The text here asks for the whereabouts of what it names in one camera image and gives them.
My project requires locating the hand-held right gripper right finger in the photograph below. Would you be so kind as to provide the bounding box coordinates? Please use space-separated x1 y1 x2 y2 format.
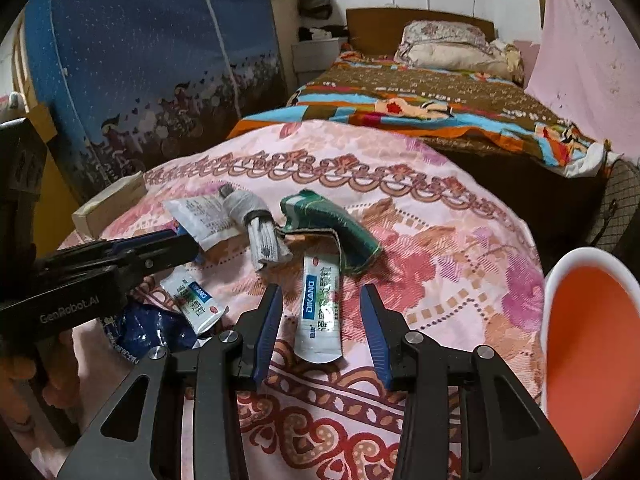
360 284 583 480

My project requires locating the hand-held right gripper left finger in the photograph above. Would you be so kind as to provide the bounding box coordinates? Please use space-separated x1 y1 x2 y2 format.
52 284 283 480

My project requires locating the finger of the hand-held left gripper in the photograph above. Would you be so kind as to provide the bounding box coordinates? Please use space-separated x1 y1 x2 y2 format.
97 229 178 256
117 234 202 277

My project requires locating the white sachet with blue label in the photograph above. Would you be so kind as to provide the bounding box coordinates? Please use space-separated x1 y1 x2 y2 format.
160 267 229 337
294 254 347 365

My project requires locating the dark blue foil packet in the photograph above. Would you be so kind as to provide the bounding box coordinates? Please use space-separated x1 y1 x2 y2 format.
102 300 212 361

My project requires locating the orange bin with white rim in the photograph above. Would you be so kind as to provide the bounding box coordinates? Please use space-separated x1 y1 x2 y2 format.
542 247 638 480

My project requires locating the person's left hand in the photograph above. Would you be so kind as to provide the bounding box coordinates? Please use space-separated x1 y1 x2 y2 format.
0 330 80 441

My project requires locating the white printed packet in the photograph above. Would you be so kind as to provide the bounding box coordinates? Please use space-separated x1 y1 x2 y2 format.
165 195 240 252

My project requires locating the cardboard box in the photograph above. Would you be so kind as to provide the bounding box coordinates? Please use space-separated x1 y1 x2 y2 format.
71 171 148 239

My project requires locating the grey rolled sock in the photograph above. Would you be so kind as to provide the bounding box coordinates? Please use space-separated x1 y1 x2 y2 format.
220 185 293 273

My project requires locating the pink floral blanket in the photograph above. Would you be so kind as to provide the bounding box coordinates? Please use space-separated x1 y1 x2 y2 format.
30 120 548 480

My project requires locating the green cloth pouch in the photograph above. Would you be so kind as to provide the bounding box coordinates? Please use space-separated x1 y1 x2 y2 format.
279 189 383 276

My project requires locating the blue printed cloth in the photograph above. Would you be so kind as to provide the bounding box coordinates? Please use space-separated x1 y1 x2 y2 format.
25 0 289 197

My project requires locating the colourful printed bed blanket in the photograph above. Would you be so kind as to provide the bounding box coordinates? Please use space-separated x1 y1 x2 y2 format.
227 50 623 179

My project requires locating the white nightstand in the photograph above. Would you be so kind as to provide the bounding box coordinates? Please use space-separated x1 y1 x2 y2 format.
291 39 347 89

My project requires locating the clothes pile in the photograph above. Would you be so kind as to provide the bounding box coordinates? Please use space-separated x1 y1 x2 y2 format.
299 24 348 44

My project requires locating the checkered bag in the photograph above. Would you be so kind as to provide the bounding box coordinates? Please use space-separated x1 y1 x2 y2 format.
585 157 640 272

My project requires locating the cream pillow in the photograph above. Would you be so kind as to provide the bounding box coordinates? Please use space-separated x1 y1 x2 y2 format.
395 40 526 84

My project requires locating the wooden headboard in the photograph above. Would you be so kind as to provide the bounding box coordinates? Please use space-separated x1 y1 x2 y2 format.
345 7 496 57

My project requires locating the floral pillow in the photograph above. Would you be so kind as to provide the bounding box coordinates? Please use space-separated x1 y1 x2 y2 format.
400 20 488 55

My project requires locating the pink sheet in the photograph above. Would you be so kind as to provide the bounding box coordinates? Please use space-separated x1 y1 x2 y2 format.
515 0 640 167

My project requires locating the white hanging cord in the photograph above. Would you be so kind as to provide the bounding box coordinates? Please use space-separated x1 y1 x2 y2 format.
194 0 237 88

